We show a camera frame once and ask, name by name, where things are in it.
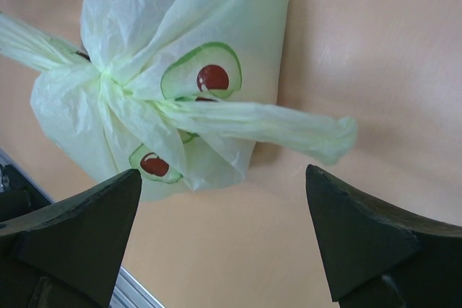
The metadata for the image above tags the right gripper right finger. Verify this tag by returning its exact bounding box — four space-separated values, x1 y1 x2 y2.
305 165 461 307

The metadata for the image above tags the green plastic bag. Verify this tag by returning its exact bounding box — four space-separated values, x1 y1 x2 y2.
1 0 358 200

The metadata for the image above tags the aluminium front rail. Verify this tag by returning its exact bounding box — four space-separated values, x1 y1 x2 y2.
0 147 167 308

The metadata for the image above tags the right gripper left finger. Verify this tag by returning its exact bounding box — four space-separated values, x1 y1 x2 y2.
0 168 143 308

